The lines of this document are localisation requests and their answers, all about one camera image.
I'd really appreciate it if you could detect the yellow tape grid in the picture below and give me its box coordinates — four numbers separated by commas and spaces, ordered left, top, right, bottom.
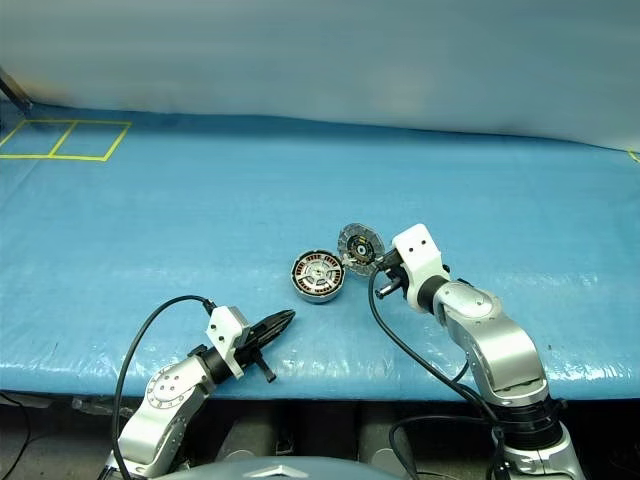
0, 118, 133, 163

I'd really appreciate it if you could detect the round silver motor cover plate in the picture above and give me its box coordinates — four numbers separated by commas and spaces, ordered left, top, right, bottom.
337, 222, 386, 277

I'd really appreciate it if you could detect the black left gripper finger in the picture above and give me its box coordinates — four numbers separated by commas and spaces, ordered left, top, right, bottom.
254, 318, 295, 352
252, 308, 297, 340

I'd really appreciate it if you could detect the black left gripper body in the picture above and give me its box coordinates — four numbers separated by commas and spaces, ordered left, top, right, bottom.
235, 322, 278, 385

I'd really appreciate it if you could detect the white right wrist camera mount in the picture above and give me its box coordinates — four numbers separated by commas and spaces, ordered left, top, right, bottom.
391, 223, 451, 314

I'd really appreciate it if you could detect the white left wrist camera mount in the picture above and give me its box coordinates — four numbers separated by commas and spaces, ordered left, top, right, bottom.
204, 305, 251, 379

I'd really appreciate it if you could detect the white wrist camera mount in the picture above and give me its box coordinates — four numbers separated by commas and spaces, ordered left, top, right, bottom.
391, 223, 451, 314
204, 305, 251, 379

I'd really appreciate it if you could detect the thin black cable loop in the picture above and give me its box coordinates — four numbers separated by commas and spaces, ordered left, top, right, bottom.
388, 414, 496, 480

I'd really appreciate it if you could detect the spoked silver rotor wheel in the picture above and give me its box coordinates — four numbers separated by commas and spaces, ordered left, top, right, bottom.
294, 251, 344, 294

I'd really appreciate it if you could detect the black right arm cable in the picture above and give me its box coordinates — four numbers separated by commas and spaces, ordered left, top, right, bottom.
368, 272, 507, 480

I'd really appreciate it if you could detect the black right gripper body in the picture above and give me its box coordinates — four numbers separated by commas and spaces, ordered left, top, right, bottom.
374, 249, 412, 301

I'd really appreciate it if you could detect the silver motor stator housing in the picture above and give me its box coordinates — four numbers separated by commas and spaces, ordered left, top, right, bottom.
290, 248, 347, 305

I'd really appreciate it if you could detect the black metal pole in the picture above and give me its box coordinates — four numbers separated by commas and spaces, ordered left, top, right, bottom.
0, 67, 34, 112

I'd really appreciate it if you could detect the grey robot torso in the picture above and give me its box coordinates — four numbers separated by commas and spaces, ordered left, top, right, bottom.
184, 452, 416, 480

